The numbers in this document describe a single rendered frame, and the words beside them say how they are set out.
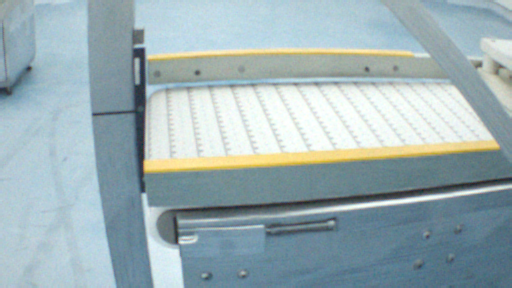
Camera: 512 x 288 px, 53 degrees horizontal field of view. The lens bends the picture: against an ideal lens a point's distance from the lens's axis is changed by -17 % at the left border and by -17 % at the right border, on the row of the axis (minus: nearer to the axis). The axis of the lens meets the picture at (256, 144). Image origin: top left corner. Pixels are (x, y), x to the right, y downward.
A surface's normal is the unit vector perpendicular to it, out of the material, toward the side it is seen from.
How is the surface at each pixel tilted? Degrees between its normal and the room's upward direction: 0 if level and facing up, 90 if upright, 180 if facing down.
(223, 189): 90
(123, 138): 90
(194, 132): 0
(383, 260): 90
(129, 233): 90
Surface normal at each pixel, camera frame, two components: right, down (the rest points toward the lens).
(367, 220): 0.16, 0.44
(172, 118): 0.02, -0.90
